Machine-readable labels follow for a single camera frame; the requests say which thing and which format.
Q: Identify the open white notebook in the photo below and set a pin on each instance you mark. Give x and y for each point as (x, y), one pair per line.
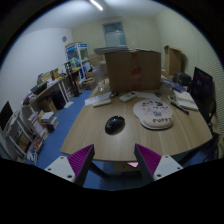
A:
(185, 100)

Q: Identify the ceiling light tube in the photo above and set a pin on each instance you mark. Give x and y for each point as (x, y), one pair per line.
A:
(96, 5)

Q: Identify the white shelf desk left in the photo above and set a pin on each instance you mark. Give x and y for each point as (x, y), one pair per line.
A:
(59, 83)

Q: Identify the white flat remote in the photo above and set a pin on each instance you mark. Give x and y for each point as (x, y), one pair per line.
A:
(102, 103)

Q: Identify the wicker basket on floor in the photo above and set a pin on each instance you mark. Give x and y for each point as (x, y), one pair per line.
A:
(89, 84)

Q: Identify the window with blind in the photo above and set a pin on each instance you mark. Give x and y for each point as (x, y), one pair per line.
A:
(114, 34)

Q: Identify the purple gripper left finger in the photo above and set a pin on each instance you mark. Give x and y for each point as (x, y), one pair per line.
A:
(73, 168)

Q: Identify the white remote control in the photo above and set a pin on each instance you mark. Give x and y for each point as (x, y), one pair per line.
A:
(127, 97)

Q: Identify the black monitor left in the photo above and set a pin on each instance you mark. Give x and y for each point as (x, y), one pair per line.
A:
(5, 115)

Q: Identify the white puppy mouse pad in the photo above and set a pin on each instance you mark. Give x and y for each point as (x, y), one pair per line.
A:
(154, 114)

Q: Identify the white paper sheet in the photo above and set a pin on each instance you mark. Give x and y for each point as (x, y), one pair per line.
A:
(98, 98)

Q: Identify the black monitor right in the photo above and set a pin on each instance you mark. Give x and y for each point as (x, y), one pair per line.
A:
(202, 90)

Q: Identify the black monitor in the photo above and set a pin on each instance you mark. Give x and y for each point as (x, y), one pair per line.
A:
(5, 115)
(202, 90)

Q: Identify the black computer mouse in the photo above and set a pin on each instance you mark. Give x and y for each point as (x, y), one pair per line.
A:
(114, 124)

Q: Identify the glass door display fridge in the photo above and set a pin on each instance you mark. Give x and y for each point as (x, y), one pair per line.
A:
(78, 54)

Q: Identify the large cardboard box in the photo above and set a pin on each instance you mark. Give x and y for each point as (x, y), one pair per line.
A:
(134, 70)

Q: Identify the black marker pen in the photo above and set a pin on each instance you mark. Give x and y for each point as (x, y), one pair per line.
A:
(179, 107)

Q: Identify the tall cardboard box corner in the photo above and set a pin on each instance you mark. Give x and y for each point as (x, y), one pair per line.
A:
(172, 60)

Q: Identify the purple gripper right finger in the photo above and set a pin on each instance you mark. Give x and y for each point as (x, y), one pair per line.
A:
(154, 166)

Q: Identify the small black round object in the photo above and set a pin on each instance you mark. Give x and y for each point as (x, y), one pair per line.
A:
(114, 94)

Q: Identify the round wall clock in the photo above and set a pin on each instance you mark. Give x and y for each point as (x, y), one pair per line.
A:
(64, 39)

